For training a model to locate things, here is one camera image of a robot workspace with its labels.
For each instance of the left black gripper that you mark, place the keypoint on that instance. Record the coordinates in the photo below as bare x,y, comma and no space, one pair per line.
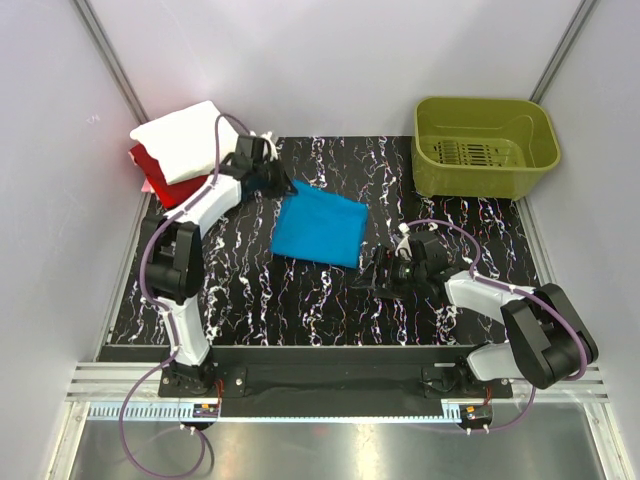
283,186

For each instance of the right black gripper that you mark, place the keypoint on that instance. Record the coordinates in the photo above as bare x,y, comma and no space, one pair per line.
382,258

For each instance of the blue t-shirt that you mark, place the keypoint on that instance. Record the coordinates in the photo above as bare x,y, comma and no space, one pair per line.
319,226

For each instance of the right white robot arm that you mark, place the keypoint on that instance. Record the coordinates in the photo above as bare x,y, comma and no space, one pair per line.
547,340

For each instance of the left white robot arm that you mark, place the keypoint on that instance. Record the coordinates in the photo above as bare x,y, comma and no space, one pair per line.
172,271

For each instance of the folded white t-shirt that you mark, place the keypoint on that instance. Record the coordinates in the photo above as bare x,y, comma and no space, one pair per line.
184,142

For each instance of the black marble pattern mat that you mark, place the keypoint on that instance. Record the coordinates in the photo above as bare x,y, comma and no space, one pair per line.
252,297

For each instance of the folded red t-shirt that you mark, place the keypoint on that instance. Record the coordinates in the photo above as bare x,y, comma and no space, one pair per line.
169,196

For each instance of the folded pink t-shirt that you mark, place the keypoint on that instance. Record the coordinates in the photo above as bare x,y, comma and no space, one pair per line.
146,187

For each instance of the olive green plastic basket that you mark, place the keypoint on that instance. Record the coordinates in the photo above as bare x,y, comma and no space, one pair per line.
481,147

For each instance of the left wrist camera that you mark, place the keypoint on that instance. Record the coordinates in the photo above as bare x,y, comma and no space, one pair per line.
253,150

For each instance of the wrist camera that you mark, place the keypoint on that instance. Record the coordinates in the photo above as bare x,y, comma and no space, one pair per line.
422,246
253,150

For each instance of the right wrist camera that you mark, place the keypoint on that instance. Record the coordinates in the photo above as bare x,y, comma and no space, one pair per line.
422,246

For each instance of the left corner aluminium post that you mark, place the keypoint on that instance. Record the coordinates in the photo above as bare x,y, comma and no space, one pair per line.
98,35

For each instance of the corner aluminium post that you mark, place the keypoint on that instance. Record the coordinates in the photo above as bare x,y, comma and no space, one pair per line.
568,39
98,35

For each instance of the aluminium frame rail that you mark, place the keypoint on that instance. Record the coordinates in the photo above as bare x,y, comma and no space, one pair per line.
114,380

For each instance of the right corner aluminium post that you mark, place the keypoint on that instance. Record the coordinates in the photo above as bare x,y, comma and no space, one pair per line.
568,39

